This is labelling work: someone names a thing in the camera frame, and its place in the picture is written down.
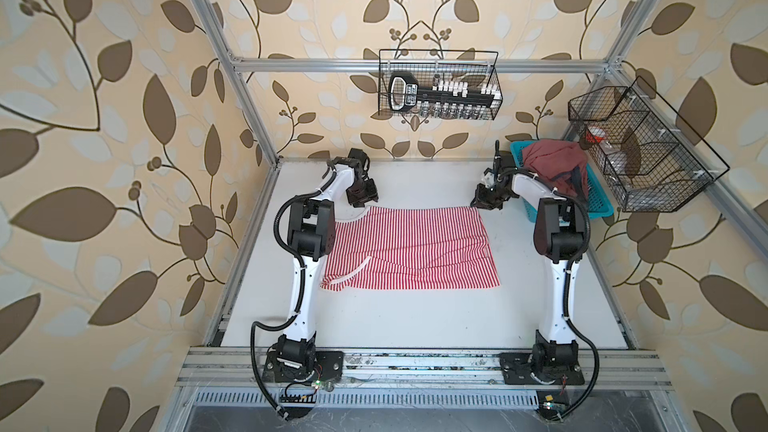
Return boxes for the red white striped tank top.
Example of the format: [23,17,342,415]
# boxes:
[321,207,500,291]

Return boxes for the maroon tank top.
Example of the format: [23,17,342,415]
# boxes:
[522,139,589,203]

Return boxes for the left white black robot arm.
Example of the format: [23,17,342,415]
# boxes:
[251,148,378,382]

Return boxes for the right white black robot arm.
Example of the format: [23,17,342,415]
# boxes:
[470,152,591,383]

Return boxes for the teal plastic basket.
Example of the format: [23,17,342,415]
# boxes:
[510,140,614,220]

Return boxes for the black tool with vials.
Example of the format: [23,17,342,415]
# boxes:
[384,71,503,120]

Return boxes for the black wire basket back wall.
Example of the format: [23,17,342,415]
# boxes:
[378,48,504,121]

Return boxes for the black wire basket wall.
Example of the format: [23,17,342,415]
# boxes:
[378,48,504,121]
[568,76,730,213]

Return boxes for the black wire basket right wall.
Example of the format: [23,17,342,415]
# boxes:
[568,76,730,213]

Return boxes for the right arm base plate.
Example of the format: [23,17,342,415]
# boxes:
[499,351,586,387]

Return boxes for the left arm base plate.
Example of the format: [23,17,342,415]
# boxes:
[264,350,344,384]

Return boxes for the aluminium front rail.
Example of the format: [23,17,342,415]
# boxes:
[176,347,674,391]

